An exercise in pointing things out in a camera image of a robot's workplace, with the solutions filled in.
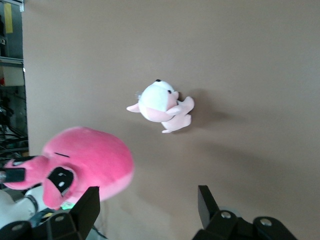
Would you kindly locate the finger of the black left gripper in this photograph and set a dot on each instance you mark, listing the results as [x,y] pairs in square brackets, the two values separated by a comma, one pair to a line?
[16,175]
[18,163]

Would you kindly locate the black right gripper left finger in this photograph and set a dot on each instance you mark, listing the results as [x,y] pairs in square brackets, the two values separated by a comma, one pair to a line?
[82,215]

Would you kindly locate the grey metal equipment rack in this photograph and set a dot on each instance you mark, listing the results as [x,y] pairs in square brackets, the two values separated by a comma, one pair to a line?
[12,50]

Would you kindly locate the yellow tape strip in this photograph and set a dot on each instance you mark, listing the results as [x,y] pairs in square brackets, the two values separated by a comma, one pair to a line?
[8,17]

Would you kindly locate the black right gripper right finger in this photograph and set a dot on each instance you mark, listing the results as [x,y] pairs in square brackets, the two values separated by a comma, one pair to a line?
[215,220]

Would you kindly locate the hot pink round plush toy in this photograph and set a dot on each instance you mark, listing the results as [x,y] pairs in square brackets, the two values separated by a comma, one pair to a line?
[95,155]

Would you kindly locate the white pink plush puppy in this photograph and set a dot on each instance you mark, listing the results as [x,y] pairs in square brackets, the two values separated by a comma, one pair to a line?
[155,100]

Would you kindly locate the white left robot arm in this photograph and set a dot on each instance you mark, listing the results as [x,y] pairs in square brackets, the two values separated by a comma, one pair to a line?
[10,207]

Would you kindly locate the brown table cover sheet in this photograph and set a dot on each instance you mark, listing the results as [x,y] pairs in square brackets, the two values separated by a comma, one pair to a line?
[250,75]

